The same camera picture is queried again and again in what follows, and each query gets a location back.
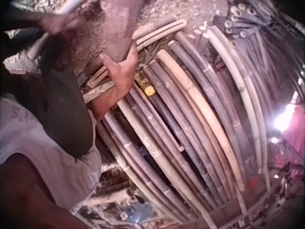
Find person's right hand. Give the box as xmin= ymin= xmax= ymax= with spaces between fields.
xmin=99 ymin=45 xmax=140 ymax=95

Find person's left hand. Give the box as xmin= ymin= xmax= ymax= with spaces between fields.
xmin=40 ymin=13 xmax=81 ymax=36

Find pale bamboo stick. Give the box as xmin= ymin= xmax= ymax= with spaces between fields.
xmin=30 ymin=0 xmax=83 ymax=58

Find brown wooden block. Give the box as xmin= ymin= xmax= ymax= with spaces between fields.
xmin=77 ymin=0 xmax=145 ymax=71

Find person's legs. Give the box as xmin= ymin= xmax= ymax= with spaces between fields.
xmin=35 ymin=68 xmax=95 ymax=158

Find bundle of pale bamboo slats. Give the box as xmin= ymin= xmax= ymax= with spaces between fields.
xmin=85 ymin=19 xmax=188 ymax=89

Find small yellow object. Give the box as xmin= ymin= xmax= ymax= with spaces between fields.
xmin=144 ymin=85 xmax=156 ymax=97

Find heap of long bamboo poles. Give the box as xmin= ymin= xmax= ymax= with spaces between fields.
xmin=95 ymin=25 xmax=277 ymax=229

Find bundle of dark cut bamboo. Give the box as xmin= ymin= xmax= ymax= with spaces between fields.
xmin=212 ymin=0 xmax=288 ymax=50

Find blue scrap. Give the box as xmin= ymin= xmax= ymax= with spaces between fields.
xmin=125 ymin=204 xmax=153 ymax=223

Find red cloth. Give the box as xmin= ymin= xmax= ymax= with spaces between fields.
xmin=283 ymin=102 xmax=305 ymax=183

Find brown wooden beam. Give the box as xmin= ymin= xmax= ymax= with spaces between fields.
xmin=212 ymin=190 xmax=285 ymax=227

